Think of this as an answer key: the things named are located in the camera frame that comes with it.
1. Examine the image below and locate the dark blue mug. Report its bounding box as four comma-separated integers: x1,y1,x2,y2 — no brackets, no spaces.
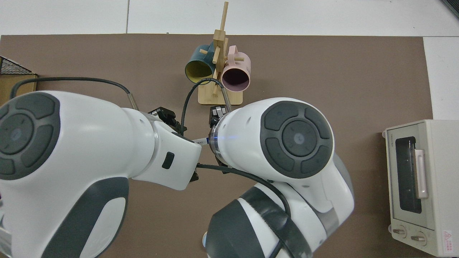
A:
185,44,217,85

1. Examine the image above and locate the pink mug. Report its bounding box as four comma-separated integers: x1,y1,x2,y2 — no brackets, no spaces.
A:
221,45,251,92

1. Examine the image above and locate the wooden cup stand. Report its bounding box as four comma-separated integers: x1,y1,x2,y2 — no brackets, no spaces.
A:
198,1,245,106

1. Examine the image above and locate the brown table cloth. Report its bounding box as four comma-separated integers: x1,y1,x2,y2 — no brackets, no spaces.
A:
0,34,434,258

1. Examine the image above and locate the pale toaster oven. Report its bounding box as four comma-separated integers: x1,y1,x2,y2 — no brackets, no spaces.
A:
382,119,459,257

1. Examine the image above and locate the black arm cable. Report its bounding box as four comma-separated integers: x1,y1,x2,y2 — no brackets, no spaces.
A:
10,76,139,111
180,78,292,219

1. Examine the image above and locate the wire basket with wooden floor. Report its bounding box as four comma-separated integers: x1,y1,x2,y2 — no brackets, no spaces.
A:
0,56,38,104

